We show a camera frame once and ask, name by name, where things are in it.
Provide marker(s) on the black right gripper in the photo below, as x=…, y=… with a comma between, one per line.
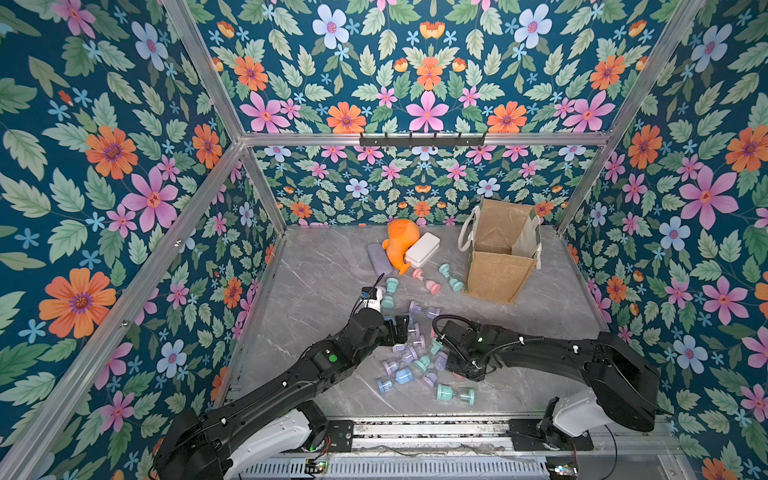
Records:
x=448, y=339

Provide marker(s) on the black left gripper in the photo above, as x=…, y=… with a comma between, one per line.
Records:
x=400, y=331

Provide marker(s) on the purple hourglass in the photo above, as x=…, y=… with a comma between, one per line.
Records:
x=391, y=366
x=430, y=312

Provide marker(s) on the pink hourglass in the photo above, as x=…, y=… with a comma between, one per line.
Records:
x=430, y=285

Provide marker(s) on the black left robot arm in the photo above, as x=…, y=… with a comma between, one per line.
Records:
x=279, y=416

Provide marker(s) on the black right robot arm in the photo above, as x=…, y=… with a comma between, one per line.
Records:
x=621, y=387

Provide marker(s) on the teal hourglass upper left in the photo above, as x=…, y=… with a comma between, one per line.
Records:
x=391, y=286

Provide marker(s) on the teal hourglass centre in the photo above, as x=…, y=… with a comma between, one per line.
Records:
x=423, y=363

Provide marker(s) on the blue hourglass front left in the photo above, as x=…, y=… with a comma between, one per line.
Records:
x=399, y=379

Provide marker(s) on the teal hourglass front pair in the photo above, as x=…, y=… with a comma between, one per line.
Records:
x=445, y=393

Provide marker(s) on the teal hourglass near bag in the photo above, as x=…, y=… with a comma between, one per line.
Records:
x=455, y=284

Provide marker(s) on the jute canvas tote bag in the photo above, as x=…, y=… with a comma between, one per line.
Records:
x=503, y=243

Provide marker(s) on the white rectangular box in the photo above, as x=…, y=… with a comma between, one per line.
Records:
x=423, y=250

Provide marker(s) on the orange plush toy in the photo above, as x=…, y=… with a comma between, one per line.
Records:
x=402, y=235

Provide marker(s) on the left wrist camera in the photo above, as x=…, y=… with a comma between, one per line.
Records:
x=372, y=296

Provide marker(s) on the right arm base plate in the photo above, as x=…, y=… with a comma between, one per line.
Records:
x=529, y=435

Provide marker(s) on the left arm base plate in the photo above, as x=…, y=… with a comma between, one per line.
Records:
x=334, y=436

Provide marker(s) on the black wall hook rail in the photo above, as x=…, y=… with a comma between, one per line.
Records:
x=439, y=140

